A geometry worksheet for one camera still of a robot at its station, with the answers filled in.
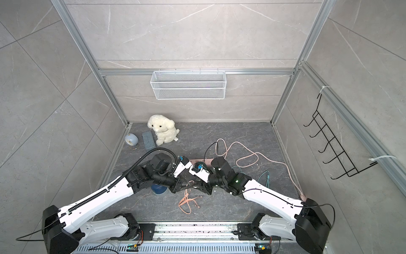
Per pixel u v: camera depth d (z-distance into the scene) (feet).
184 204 2.50
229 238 2.39
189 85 3.30
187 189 2.24
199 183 2.15
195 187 2.29
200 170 2.05
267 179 2.89
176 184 1.97
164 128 3.16
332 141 2.23
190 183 2.21
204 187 2.08
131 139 3.31
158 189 2.51
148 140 3.50
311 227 1.29
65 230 1.29
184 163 2.11
